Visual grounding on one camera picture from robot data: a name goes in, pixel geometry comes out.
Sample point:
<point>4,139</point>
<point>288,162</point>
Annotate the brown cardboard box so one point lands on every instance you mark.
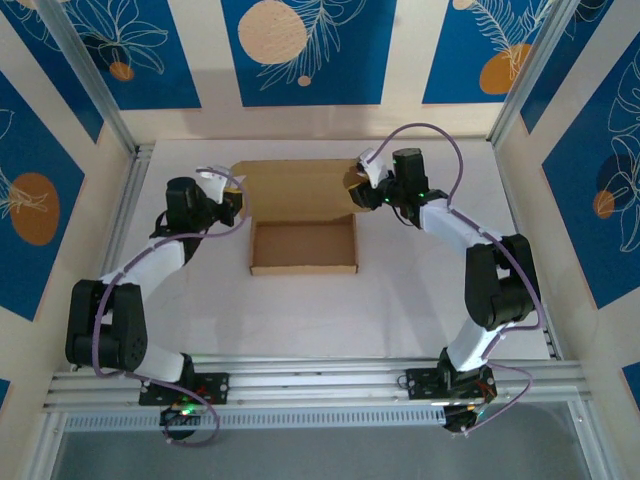
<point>300,190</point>

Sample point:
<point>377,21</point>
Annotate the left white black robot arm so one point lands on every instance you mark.
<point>150,265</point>

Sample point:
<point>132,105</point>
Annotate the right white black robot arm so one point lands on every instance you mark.
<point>450,225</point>

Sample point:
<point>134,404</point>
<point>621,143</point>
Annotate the left black controller board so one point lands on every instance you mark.
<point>175,417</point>

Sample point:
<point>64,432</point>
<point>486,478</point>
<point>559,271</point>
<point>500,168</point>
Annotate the black controller board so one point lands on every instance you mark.
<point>457,420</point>
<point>175,417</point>

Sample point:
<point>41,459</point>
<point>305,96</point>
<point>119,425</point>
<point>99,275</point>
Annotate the right black controller board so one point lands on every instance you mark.
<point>457,420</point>

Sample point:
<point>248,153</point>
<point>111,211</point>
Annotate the aluminium side rail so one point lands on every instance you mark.
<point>125,215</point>
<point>513,210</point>

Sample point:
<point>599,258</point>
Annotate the blue floral wall panel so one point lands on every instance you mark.
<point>460,40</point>
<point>45,65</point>
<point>150,50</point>
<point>30,150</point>
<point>330,75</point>
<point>565,65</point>
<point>575,200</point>

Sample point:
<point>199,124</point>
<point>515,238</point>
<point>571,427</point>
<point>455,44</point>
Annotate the aluminium corner post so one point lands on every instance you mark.
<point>85,65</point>
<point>540,60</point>

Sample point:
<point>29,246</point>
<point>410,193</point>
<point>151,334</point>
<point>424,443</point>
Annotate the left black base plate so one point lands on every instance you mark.
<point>219,387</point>

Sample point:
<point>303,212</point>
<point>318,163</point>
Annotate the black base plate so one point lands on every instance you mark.
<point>420,385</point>
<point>219,387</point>

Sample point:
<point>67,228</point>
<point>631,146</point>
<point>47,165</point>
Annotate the aluminium frame rail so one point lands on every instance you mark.
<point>310,385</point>

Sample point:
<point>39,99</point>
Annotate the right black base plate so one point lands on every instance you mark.
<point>420,385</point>

